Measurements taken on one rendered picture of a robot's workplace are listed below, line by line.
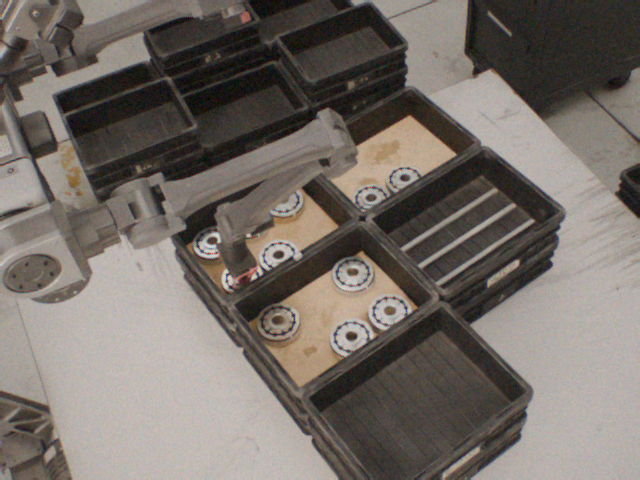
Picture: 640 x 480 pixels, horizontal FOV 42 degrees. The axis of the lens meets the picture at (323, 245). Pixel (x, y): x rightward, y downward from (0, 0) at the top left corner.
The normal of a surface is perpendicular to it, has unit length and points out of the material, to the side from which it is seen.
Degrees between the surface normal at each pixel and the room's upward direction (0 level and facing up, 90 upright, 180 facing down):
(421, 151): 0
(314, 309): 0
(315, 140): 28
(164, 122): 0
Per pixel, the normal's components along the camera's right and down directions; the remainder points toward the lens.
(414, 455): -0.07, -0.61
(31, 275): 0.44, 0.69
